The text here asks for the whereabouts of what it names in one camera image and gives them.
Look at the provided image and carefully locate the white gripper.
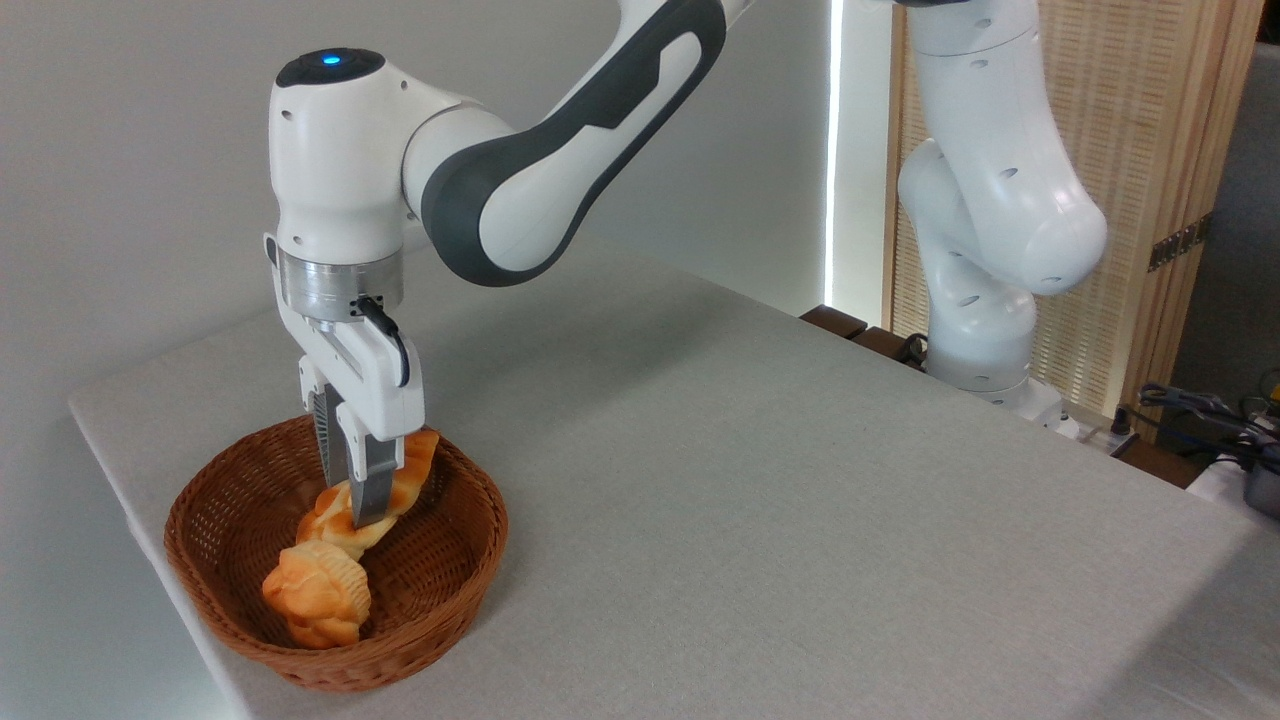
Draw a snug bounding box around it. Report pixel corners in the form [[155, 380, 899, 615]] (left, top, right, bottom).
[[264, 233, 426, 528]]

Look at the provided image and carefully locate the long braided bread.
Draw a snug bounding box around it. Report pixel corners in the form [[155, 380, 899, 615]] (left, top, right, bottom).
[[297, 428, 441, 559]]

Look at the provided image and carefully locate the round golden bread roll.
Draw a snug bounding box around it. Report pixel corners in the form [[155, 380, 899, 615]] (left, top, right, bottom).
[[262, 538, 373, 650]]

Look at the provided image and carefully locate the brown wicker basket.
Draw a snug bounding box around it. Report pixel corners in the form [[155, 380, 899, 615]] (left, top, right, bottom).
[[163, 414, 509, 694]]

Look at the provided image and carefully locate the dark brown wooden block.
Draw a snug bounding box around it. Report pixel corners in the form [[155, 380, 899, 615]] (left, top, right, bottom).
[[800, 305, 869, 341], [850, 326, 927, 371]]

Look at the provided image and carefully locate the white power strip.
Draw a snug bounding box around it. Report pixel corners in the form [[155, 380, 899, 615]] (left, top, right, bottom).
[[1040, 403, 1141, 457]]

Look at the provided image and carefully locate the metal screen hinge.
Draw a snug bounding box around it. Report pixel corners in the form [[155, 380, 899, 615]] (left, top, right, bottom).
[[1147, 212, 1213, 273]]

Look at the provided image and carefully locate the wooden slatted folding screen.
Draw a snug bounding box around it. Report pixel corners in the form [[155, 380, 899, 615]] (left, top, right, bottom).
[[883, 0, 1266, 421]]

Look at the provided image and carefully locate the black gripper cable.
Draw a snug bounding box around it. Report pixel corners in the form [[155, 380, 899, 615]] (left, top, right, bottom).
[[352, 295, 411, 388]]

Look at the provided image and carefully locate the black cable bundle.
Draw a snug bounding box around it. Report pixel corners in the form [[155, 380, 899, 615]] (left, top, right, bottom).
[[1138, 383, 1280, 471]]

